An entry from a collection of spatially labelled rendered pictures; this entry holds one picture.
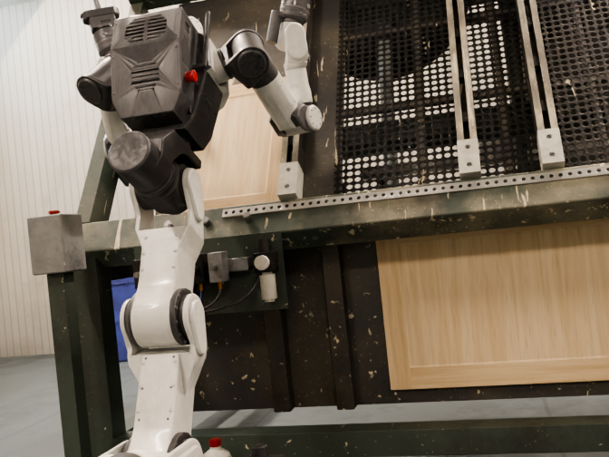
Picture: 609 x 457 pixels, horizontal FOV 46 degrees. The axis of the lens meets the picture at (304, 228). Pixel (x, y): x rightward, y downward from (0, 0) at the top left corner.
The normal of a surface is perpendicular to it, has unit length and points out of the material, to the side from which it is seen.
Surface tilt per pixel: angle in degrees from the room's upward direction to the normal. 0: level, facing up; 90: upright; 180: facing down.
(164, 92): 82
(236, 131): 57
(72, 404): 90
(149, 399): 64
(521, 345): 90
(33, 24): 90
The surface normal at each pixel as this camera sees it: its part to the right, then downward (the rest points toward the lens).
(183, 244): 0.86, 0.27
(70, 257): 0.96, -0.10
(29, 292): -0.24, 0.02
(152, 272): -0.27, -0.41
